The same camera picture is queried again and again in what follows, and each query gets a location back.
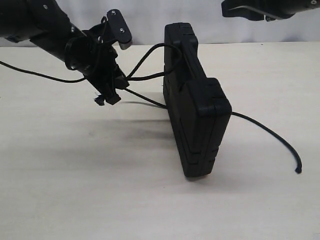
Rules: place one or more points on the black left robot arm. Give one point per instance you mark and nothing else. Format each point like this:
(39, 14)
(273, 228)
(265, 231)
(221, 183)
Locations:
(43, 23)

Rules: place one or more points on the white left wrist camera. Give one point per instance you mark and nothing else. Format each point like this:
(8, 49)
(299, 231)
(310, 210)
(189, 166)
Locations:
(115, 30)

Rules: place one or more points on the black plastic carrying case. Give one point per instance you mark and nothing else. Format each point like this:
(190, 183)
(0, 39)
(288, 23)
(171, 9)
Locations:
(198, 108)

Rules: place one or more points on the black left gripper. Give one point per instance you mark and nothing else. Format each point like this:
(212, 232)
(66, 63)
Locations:
(96, 61)

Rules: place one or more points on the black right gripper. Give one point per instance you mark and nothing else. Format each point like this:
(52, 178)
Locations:
(269, 10)

